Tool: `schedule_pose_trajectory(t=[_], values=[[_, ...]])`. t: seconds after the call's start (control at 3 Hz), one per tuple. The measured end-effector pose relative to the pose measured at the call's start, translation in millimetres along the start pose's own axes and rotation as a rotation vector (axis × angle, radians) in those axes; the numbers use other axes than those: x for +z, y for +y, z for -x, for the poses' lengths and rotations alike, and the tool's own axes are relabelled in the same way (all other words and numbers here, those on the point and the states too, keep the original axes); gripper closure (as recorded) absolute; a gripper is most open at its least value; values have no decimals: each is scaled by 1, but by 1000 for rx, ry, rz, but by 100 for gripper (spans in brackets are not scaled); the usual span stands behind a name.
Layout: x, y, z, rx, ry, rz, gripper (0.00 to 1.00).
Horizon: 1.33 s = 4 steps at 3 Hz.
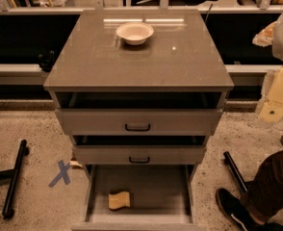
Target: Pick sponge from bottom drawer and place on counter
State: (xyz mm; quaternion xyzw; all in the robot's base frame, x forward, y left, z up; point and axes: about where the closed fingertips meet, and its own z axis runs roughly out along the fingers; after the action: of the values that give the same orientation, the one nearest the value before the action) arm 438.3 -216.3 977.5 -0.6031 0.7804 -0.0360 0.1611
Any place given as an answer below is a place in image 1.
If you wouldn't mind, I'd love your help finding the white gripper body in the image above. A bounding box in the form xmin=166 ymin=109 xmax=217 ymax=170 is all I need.
xmin=256 ymin=66 xmax=283 ymax=123

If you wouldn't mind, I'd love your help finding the yellow sponge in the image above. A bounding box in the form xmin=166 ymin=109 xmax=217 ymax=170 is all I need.
xmin=109 ymin=192 xmax=131 ymax=211

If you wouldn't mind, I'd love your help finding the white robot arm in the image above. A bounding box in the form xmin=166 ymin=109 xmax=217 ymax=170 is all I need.
xmin=253 ymin=13 xmax=283 ymax=124

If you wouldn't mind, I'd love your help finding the grey drawer cabinet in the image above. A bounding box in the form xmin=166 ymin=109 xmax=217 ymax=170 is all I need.
xmin=43 ymin=9 xmax=235 ymax=166

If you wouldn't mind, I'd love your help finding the bottom grey drawer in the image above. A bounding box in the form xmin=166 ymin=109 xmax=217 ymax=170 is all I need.
xmin=71 ymin=165 xmax=207 ymax=231

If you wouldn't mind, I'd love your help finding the grey drawer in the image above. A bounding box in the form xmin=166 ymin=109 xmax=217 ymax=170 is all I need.
xmin=71 ymin=165 xmax=207 ymax=231
xmin=72 ymin=136 xmax=206 ymax=165
xmin=53 ymin=91 xmax=224 ymax=136

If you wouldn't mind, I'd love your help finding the middle grey drawer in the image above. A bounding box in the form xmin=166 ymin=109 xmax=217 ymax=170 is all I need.
xmin=72 ymin=136 xmax=206 ymax=165

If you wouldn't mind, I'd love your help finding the top grey drawer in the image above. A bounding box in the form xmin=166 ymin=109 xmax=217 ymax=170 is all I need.
xmin=53 ymin=91 xmax=224 ymax=136

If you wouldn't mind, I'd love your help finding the black stand leg right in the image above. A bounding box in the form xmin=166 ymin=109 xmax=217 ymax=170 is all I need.
xmin=223 ymin=151 xmax=247 ymax=193

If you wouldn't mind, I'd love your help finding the black stand leg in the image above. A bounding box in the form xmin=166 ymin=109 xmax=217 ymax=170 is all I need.
xmin=223 ymin=151 xmax=247 ymax=193
xmin=0 ymin=140 xmax=29 ymax=219

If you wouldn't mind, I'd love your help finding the brown trouser leg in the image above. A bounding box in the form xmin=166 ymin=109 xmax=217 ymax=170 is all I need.
xmin=241 ymin=151 xmax=283 ymax=222

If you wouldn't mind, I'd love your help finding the white bowl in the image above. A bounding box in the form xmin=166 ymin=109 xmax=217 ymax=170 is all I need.
xmin=116 ymin=22 xmax=154 ymax=46

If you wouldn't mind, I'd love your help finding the blue tape cross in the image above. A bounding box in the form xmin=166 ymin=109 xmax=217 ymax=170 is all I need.
xmin=48 ymin=160 xmax=71 ymax=188

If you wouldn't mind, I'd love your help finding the black clamp knob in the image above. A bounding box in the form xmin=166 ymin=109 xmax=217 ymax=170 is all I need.
xmin=38 ymin=51 xmax=55 ymax=72

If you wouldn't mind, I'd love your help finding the black stand leg left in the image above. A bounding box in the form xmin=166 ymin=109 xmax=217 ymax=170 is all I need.
xmin=0 ymin=140 xmax=29 ymax=219

